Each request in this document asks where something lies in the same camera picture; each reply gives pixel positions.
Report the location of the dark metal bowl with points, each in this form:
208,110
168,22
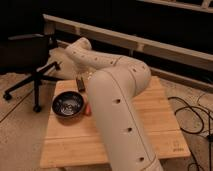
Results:
68,104

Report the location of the white shelf frame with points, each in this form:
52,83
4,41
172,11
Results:
170,52

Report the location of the small orange object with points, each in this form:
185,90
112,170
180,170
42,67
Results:
88,110

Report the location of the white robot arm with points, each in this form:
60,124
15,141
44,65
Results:
110,91

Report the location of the black office chair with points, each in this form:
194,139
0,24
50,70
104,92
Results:
27,55

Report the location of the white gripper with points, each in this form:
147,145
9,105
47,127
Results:
80,70

